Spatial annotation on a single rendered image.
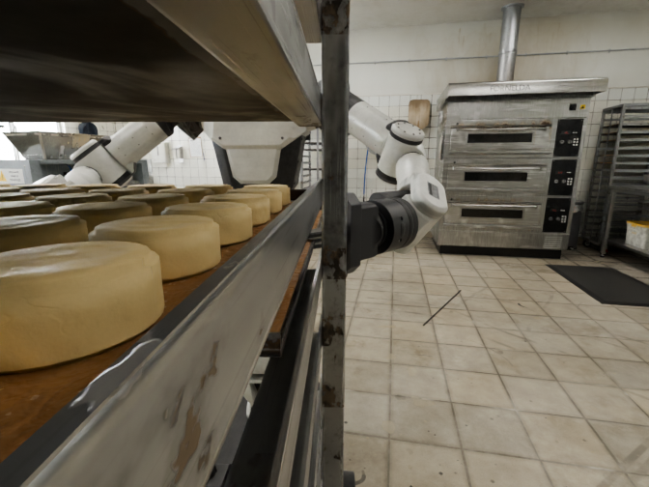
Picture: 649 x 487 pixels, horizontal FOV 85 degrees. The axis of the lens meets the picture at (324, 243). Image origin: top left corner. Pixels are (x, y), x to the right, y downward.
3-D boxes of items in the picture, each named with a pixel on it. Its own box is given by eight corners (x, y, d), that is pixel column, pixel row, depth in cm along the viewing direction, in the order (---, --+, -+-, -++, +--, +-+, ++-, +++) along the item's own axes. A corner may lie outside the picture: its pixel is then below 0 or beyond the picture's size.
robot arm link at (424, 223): (382, 268, 62) (419, 256, 69) (419, 225, 55) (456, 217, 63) (347, 220, 66) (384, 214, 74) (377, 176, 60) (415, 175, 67)
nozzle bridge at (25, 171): (-2, 225, 189) (-15, 159, 182) (117, 208, 256) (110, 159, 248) (41, 229, 179) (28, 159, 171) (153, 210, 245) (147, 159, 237)
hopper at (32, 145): (6, 159, 188) (0, 131, 185) (101, 159, 240) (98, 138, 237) (42, 159, 179) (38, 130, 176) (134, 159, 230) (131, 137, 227)
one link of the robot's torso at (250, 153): (226, 192, 126) (218, 84, 118) (322, 193, 125) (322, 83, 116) (192, 204, 97) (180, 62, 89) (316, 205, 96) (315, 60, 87)
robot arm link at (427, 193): (419, 249, 65) (417, 209, 75) (451, 215, 59) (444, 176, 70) (389, 234, 64) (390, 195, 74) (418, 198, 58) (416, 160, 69)
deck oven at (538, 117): (436, 258, 438) (449, 82, 392) (427, 238, 553) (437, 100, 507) (577, 265, 409) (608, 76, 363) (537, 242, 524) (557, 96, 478)
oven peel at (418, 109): (402, 241, 533) (409, 99, 512) (402, 240, 537) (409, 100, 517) (423, 242, 527) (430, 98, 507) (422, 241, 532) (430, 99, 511)
